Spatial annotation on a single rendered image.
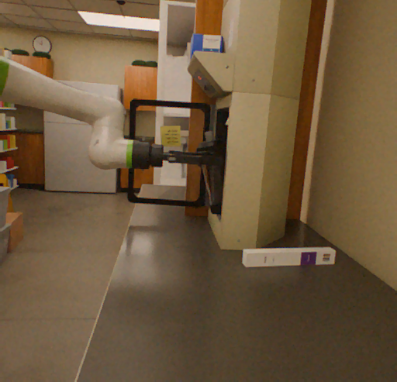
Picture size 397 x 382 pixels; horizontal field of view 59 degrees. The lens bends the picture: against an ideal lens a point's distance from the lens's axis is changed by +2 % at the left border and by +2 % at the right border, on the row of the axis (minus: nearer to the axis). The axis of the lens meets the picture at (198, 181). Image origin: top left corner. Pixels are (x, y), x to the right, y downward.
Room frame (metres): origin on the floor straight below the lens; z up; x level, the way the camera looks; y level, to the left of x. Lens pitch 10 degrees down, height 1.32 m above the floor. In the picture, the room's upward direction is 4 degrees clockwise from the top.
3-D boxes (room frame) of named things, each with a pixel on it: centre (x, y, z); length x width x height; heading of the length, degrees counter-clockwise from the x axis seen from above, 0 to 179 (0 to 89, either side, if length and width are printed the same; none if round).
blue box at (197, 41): (1.25, 0.00, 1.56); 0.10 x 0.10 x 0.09; 6
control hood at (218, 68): (1.16, -0.01, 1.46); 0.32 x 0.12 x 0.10; 6
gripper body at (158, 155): (1.13, 0.11, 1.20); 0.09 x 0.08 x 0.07; 96
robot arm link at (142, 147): (1.12, 0.19, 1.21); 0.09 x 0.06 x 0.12; 6
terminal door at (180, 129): (1.32, 0.12, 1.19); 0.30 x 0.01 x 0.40; 89
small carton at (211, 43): (1.10, -0.01, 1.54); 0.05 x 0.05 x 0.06; 1
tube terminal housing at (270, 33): (1.18, -0.19, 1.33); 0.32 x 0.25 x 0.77; 6
